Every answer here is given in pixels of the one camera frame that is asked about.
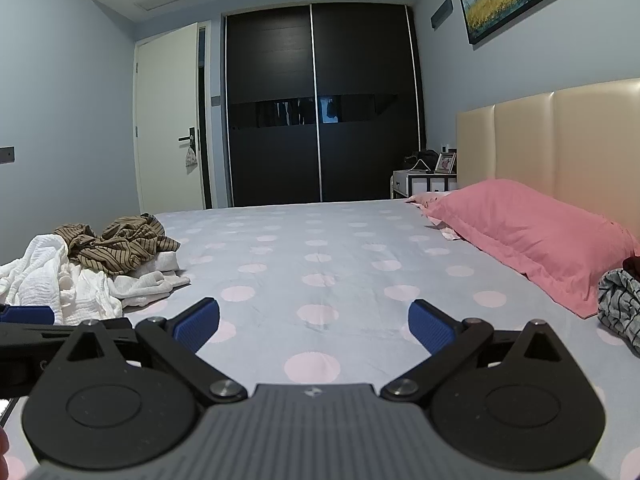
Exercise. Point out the large white muslin garment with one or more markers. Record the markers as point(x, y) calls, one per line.
point(35, 260)

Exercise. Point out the brown striped garment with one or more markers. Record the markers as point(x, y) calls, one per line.
point(125, 245)

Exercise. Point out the dark maroon cloth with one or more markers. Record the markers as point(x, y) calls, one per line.
point(634, 266)

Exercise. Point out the grey plaid garment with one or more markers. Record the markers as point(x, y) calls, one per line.
point(620, 300)

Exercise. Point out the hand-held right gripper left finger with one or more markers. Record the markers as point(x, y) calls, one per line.
point(197, 322)

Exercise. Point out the dark bag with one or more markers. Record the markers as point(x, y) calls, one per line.
point(427, 156)

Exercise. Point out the small hanging bag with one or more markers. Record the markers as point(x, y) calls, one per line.
point(190, 158)

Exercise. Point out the beige padded headboard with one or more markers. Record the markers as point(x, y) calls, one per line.
point(550, 145)

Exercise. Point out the cream cloth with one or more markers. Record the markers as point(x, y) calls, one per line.
point(150, 285)

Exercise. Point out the dark wall fixture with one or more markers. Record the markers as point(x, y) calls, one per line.
point(441, 12)

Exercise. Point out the photo frame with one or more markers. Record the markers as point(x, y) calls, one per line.
point(445, 163)

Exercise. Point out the white nightstand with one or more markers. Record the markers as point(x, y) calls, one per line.
point(410, 182)

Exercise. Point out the white door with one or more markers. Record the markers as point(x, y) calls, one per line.
point(165, 110)

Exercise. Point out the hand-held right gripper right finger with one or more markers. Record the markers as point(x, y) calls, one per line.
point(427, 325)

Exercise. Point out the black sliding wardrobe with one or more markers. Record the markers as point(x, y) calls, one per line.
point(270, 60)

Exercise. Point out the polka dot bed sheet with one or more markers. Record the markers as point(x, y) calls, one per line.
point(325, 240)

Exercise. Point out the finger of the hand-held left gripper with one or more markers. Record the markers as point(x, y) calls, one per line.
point(27, 315)

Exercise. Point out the patterned pink pillow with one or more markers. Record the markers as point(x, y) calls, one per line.
point(422, 199)

